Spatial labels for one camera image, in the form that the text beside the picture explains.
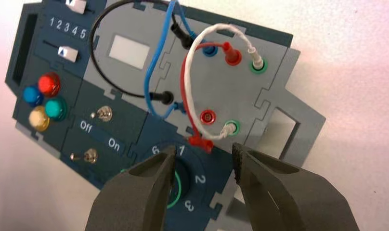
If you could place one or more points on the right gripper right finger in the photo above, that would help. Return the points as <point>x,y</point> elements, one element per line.
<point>287,201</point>

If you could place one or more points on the metal toggle switch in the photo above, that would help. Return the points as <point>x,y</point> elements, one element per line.
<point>87,156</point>
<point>103,114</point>

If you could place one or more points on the blue push button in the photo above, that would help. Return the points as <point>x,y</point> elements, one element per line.
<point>32,95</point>

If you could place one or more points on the red banana socket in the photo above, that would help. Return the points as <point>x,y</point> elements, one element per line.
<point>208,117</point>

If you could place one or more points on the green rotary knob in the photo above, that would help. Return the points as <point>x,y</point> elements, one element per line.
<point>183,181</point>

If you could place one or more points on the yellow push button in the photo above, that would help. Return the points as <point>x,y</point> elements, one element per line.
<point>38,118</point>

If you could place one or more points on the blue grey task box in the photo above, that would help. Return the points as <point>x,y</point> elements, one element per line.
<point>124,134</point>

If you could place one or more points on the white display window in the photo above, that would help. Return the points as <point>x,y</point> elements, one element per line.
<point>129,52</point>

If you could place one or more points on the white slider knob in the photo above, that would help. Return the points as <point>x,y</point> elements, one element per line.
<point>76,5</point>
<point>68,53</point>

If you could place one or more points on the green push button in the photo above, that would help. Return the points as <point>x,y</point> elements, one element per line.
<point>55,109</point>

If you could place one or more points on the green banana socket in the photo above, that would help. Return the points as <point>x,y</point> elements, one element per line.
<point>236,123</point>
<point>258,69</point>

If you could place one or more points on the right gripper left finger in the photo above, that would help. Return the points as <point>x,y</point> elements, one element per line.
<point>134,197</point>

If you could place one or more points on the red push button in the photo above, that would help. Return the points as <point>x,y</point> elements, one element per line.
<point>49,84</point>

